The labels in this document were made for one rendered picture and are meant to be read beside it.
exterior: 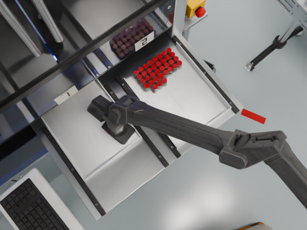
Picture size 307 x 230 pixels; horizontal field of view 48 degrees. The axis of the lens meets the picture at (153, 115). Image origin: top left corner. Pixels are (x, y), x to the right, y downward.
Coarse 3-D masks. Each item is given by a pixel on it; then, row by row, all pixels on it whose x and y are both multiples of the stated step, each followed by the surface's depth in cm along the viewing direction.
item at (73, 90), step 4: (72, 88) 118; (76, 88) 120; (64, 92) 117; (68, 92) 119; (72, 92) 121; (76, 92) 123; (60, 96) 117; (64, 96) 119; (68, 96) 121; (56, 100) 118; (60, 100) 120; (64, 100) 122
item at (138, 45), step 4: (152, 32) 123; (148, 36) 123; (152, 36) 125; (140, 40) 122; (144, 40) 124; (148, 40) 126; (136, 44) 122; (140, 44) 125; (144, 44) 127; (136, 48) 125
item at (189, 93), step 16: (176, 48) 139; (192, 64) 136; (128, 80) 136; (176, 80) 136; (192, 80) 136; (208, 80) 132; (144, 96) 134; (160, 96) 134; (176, 96) 134; (192, 96) 134; (208, 96) 134; (176, 112) 132; (192, 112) 132; (208, 112) 132; (224, 112) 129; (176, 144) 129
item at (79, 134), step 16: (96, 80) 135; (80, 96) 134; (96, 96) 134; (48, 112) 132; (64, 112) 132; (80, 112) 132; (48, 128) 128; (64, 128) 131; (80, 128) 131; (96, 128) 131; (64, 144) 129; (80, 144) 129; (96, 144) 129; (112, 144) 129; (128, 144) 129; (80, 160) 128; (96, 160) 128; (112, 160) 127; (80, 176) 123
